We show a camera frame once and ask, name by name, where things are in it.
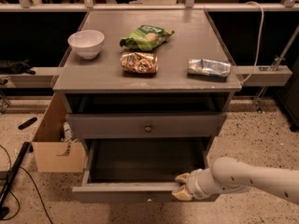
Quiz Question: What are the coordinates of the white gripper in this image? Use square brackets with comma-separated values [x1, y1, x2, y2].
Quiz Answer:
[172, 169, 217, 201]

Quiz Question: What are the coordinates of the grey drawer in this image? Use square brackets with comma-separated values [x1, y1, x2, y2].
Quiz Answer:
[73, 137, 207, 203]
[66, 113, 226, 139]

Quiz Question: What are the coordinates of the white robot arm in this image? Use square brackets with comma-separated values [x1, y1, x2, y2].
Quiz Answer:
[172, 157, 299, 204]

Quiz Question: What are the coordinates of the grey top drawer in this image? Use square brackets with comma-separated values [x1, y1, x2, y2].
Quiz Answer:
[66, 113, 226, 139]

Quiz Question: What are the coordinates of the grey drawer cabinet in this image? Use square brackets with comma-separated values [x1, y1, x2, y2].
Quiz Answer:
[51, 8, 243, 147]

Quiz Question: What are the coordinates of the silver blue snack bag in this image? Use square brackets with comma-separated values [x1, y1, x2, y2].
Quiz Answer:
[187, 59, 231, 77]

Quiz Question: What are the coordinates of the brown snack bag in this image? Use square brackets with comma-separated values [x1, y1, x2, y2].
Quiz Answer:
[120, 52, 158, 74]

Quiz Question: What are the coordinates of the cardboard box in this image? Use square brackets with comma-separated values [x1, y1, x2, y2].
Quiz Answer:
[32, 94, 86, 173]

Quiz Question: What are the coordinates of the green chip bag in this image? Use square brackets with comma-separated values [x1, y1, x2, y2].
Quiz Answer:
[120, 25, 175, 51]

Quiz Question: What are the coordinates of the small black floor object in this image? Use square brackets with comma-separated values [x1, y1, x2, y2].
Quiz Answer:
[18, 117, 37, 130]

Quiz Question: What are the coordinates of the white bowl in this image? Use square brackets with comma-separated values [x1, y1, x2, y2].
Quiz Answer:
[67, 30, 105, 59]

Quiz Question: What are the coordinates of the black floor pole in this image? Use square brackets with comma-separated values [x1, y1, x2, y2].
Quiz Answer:
[0, 142, 30, 220]

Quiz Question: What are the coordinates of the black object on ledge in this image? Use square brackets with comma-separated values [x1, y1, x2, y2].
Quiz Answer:
[0, 60, 36, 75]

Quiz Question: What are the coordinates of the metal railing frame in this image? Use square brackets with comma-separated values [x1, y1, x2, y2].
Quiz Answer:
[0, 0, 299, 89]

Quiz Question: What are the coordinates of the black floor cable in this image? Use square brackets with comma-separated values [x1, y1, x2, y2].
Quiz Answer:
[0, 144, 54, 224]

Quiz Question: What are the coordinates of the white cable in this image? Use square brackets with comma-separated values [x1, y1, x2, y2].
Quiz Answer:
[240, 0, 265, 86]

